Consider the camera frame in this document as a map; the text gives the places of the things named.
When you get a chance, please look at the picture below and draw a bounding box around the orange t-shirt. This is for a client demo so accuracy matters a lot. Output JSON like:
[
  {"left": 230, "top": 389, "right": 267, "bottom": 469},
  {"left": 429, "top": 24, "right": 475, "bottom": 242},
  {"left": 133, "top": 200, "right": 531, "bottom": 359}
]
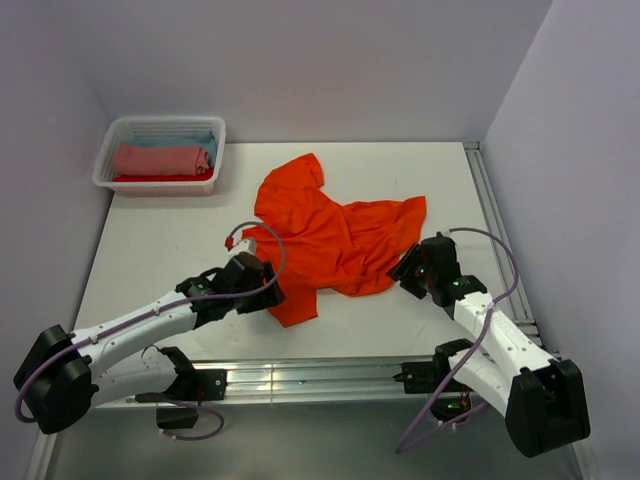
[{"left": 242, "top": 153, "right": 427, "bottom": 328}]

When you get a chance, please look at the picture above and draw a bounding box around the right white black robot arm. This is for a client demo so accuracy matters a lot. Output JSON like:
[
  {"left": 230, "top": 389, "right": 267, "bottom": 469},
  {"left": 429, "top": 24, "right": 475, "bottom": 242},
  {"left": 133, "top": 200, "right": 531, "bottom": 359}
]
[{"left": 387, "top": 233, "right": 591, "bottom": 458}]

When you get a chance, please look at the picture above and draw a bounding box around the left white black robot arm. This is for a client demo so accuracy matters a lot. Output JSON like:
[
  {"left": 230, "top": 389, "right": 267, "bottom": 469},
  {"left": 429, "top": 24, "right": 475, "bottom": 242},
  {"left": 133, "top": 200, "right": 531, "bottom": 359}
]
[{"left": 13, "top": 252, "right": 285, "bottom": 434}]

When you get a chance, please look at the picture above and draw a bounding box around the rolled red t-shirt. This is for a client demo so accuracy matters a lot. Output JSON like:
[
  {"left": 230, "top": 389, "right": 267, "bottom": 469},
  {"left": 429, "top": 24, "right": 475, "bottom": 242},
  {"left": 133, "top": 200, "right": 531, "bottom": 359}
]
[{"left": 113, "top": 169, "right": 214, "bottom": 183}]

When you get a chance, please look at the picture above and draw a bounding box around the rolled light blue t-shirt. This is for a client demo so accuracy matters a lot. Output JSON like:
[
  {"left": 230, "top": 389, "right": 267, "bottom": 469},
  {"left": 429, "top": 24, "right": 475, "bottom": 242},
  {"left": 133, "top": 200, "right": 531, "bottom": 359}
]
[{"left": 124, "top": 131, "right": 217, "bottom": 159}]

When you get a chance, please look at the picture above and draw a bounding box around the white plastic mesh basket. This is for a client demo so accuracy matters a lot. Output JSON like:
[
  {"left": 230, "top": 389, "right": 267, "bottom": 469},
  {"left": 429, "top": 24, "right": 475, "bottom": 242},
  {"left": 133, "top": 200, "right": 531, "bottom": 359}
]
[{"left": 92, "top": 115, "right": 226, "bottom": 197}]

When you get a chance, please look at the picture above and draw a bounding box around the rolled pink t-shirt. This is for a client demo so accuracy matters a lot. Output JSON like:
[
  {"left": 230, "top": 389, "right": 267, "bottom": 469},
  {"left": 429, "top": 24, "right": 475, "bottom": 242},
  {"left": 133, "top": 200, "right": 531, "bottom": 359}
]
[{"left": 112, "top": 144, "right": 211, "bottom": 177}]

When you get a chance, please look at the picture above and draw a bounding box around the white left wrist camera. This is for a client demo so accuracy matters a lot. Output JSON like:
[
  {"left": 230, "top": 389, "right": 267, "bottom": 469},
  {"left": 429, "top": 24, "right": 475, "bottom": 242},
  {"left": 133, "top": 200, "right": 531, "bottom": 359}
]
[{"left": 225, "top": 237, "right": 256, "bottom": 256}]

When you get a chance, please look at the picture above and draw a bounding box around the aluminium right side rail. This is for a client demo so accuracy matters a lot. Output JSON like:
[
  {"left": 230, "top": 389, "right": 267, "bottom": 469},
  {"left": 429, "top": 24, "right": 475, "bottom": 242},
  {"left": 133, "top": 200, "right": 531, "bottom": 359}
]
[{"left": 463, "top": 142, "right": 543, "bottom": 347}]

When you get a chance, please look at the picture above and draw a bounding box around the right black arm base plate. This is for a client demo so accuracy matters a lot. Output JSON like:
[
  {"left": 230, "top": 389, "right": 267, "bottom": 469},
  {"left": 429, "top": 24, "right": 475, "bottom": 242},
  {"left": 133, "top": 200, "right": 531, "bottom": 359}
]
[{"left": 393, "top": 361, "right": 447, "bottom": 395}]

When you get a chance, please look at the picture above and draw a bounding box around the aluminium front rail frame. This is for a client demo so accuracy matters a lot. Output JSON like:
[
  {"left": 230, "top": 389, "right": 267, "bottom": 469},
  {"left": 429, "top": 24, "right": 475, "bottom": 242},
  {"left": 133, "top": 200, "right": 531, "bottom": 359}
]
[{"left": 27, "top": 357, "right": 601, "bottom": 479}]

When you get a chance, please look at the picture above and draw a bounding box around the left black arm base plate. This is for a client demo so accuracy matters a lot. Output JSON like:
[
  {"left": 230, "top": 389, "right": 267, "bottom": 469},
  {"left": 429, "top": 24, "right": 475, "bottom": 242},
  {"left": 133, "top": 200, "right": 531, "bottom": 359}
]
[{"left": 134, "top": 369, "right": 227, "bottom": 403}]

